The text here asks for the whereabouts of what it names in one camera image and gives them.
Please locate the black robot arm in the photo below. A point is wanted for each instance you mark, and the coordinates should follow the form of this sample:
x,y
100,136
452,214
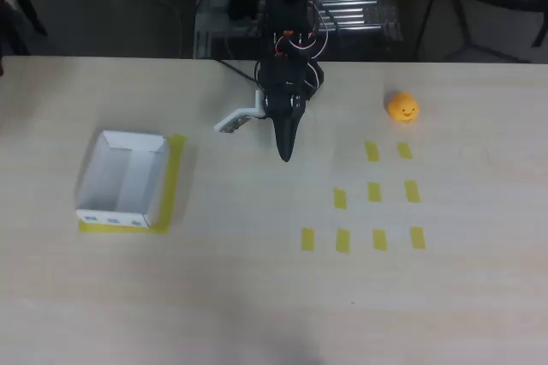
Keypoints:
x,y
291,13

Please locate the left green tape strip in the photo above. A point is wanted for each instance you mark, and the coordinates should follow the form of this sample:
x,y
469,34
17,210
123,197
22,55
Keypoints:
x,y
404,150

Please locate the person's dark clothed body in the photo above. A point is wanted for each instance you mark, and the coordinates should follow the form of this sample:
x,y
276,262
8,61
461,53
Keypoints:
x,y
10,26

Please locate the right green tape strip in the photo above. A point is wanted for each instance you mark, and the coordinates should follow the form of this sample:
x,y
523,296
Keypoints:
x,y
372,151

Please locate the white cardboard box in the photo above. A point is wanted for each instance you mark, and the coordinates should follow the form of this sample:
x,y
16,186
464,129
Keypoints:
x,y
128,176

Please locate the green tape strip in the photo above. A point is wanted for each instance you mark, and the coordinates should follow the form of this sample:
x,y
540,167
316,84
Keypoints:
x,y
404,150
372,151

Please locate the yellow rubber duck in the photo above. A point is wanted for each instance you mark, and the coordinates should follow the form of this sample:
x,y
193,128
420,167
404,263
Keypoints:
x,y
402,105

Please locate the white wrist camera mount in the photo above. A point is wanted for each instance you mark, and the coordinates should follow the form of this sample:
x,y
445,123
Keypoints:
x,y
233,121

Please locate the black chair leg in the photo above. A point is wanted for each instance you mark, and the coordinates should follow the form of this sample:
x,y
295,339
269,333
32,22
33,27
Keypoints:
x,y
34,18

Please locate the short yellow tape strip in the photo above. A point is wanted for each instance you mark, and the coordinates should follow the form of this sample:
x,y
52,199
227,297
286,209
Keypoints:
x,y
343,241
374,191
307,239
379,239
417,238
340,199
412,191

